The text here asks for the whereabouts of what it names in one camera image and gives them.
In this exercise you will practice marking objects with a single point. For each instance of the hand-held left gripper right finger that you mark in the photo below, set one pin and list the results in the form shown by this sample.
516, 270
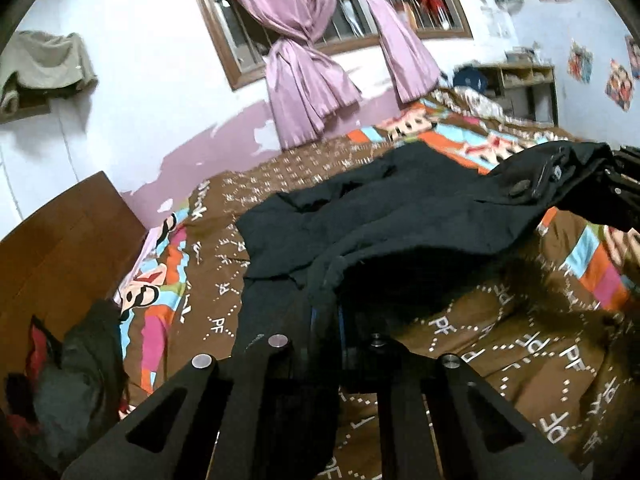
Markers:
395, 370

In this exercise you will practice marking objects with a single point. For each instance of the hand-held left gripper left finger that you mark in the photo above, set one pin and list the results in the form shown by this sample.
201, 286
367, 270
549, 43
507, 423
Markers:
280, 365

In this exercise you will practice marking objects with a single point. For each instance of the beige hanging garment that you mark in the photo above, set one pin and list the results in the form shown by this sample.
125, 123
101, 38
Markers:
45, 62

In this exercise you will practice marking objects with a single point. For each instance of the dark blue cap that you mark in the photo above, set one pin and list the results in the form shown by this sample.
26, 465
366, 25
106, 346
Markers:
470, 77

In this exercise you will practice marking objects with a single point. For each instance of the brown printed blanket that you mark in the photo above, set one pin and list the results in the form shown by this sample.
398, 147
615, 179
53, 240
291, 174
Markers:
525, 335

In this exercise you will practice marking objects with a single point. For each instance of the floral pillow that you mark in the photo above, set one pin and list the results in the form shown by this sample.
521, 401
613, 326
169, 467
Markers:
477, 102

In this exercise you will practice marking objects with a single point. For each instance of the stack of papers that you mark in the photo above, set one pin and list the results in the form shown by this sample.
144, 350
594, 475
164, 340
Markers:
522, 55

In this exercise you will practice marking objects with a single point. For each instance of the small metal wall rack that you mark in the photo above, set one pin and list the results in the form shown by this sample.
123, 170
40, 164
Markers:
509, 2

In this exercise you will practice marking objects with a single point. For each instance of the colourful wall poster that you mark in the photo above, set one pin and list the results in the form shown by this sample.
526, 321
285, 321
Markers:
619, 85
581, 62
634, 55

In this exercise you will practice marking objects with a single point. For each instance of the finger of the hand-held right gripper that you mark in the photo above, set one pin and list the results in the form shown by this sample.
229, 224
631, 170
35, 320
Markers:
625, 175

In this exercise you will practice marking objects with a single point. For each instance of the black jacket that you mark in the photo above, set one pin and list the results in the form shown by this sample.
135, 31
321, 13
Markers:
400, 210

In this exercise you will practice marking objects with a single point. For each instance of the pink curtain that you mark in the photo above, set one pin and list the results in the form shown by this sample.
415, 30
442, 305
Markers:
400, 45
300, 75

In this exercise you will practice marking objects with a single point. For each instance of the wooden shelf unit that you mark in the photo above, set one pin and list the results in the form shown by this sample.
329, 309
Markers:
525, 90

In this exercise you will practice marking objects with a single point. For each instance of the dark green jacket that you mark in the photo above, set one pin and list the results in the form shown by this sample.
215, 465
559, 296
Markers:
75, 390

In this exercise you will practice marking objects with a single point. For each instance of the wooden framed window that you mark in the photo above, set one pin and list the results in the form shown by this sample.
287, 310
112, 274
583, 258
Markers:
225, 45

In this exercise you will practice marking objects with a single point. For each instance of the small wooden wall shelf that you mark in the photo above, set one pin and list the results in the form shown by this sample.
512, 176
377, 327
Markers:
25, 110

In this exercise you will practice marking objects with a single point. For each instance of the wooden headboard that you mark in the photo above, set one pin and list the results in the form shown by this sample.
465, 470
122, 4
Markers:
60, 260

